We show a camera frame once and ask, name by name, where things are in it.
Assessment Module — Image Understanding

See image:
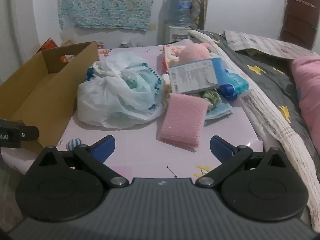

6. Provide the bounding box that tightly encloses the white yogurt cup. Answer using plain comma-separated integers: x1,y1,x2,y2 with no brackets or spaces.
168,57,224,95

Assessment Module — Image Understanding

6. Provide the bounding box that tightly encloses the brown cardboard box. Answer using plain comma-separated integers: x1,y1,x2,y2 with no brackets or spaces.
0,41,100,155

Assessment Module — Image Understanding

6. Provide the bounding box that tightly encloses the grey star blanket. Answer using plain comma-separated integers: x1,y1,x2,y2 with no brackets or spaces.
217,31,320,153

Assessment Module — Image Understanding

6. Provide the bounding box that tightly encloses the patterned board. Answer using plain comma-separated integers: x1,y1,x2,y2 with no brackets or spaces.
191,0,208,30

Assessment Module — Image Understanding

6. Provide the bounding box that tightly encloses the blue wet wipes pack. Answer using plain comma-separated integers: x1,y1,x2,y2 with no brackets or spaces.
216,71,250,102

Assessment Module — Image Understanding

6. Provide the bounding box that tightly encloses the red snack bag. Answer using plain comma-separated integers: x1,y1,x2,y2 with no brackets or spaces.
35,37,59,54

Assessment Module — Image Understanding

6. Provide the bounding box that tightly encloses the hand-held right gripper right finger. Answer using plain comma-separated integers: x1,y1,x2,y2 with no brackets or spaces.
195,135,288,188

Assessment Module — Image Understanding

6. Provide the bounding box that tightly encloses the blue towel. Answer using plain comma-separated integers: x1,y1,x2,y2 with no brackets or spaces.
204,97,232,120

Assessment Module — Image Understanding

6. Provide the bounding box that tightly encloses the blue floral wall cloth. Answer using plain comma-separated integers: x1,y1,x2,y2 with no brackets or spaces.
57,0,164,32

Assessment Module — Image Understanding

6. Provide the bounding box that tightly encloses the pink pillow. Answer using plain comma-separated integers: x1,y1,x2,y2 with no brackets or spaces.
291,56,320,143

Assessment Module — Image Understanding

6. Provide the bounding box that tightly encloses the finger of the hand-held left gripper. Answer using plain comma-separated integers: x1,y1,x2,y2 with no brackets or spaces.
19,126,40,143

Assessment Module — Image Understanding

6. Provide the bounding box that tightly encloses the green scrunchie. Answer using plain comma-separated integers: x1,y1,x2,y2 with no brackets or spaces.
197,89,222,105

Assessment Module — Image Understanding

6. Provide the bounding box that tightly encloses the pink plush toy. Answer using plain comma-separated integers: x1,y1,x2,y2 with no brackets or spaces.
179,42,213,64

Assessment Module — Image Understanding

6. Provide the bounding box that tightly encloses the pale checked sheet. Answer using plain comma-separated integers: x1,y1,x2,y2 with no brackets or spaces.
224,29,320,60

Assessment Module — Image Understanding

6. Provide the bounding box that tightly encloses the pink sponge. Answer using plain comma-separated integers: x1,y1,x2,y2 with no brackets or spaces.
157,92,209,152

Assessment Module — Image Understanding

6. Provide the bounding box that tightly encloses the white plastic bag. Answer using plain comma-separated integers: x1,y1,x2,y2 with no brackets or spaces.
77,51,168,128

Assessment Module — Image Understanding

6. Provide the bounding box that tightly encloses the brown door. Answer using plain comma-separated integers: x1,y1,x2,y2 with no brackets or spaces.
279,0,320,50

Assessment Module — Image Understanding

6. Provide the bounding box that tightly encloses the white water dispenser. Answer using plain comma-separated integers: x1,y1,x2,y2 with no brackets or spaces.
164,24,192,46

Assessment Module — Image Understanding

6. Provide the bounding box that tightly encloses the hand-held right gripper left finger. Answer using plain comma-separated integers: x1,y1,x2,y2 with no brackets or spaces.
37,135,129,189

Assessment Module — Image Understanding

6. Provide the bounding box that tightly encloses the pink wet wipes pack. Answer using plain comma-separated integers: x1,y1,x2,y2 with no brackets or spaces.
157,44,185,74

